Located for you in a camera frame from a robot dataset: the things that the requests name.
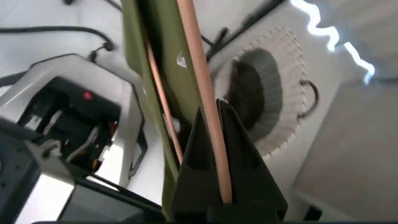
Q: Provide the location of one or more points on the black clothes rack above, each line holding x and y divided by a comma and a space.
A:
245, 23

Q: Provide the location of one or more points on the white laundry basket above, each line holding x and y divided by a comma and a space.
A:
280, 77

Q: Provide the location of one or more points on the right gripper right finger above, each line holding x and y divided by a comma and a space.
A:
255, 186

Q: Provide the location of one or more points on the pink clothes hanger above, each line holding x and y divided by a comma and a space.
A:
205, 93

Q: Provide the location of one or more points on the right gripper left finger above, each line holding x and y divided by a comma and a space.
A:
196, 186

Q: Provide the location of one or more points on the green garment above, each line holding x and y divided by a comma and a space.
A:
174, 77

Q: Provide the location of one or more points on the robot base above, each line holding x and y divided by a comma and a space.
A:
77, 130

